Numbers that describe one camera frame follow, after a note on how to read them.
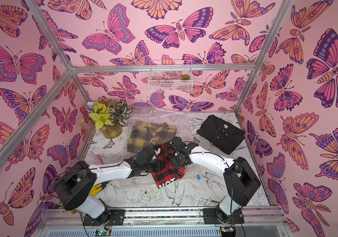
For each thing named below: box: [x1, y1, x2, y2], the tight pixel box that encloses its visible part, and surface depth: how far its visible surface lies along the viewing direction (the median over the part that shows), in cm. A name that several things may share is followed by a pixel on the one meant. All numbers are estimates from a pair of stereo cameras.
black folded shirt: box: [196, 114, 246, 156], surface depth 108 cm
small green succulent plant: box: [180, 74, 191, 80], surface depth 95 cm
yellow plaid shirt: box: [126, 120, 178, 154], surface depth 105 cm
